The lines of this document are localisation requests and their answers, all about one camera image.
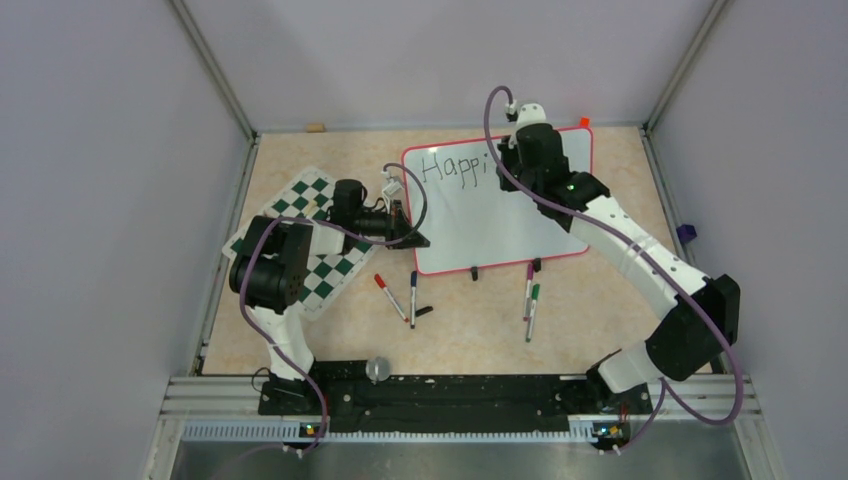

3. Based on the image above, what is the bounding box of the small wooden block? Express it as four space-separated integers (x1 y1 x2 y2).
304 123 327 133

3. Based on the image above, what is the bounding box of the grey round knob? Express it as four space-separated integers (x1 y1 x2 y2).
365 356 391 383

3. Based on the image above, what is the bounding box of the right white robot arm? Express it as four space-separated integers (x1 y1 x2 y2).
497 123 740 412

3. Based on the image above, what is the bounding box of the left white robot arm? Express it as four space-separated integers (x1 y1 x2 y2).
229 179 430 414

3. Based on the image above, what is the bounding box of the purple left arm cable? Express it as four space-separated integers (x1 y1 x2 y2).
238 162 429 458

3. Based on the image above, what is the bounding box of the blue capped marker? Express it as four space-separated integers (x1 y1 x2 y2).
409 270 418 330

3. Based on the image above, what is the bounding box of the purple capped marker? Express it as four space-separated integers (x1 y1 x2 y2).
522 263 535 322

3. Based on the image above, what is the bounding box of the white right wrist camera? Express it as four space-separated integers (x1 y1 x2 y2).
504 101 548 130

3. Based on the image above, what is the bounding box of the pink framed whiteboard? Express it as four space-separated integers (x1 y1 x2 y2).
401 138 588 275

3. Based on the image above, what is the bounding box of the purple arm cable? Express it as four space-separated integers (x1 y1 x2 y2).
238 162 429 458
483 86 746 456

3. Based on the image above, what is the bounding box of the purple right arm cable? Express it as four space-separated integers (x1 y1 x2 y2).
483 86 746 456

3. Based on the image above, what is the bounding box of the red capped marker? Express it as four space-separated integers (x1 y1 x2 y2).
374 274 410 323

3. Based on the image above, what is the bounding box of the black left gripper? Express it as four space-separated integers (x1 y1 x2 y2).
354 201 429 251

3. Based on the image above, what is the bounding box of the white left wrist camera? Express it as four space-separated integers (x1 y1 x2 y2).
381 170 404 203

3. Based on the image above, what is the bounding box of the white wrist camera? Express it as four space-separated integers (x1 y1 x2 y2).
381 170 404 203
504 101 548 130

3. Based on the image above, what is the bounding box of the purple toy block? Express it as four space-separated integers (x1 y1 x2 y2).
676 224 698 245

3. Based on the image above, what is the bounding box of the green capped marker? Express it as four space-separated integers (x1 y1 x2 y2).
525 284 540 343

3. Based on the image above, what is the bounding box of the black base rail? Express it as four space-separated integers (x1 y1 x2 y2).
258 360 653 434

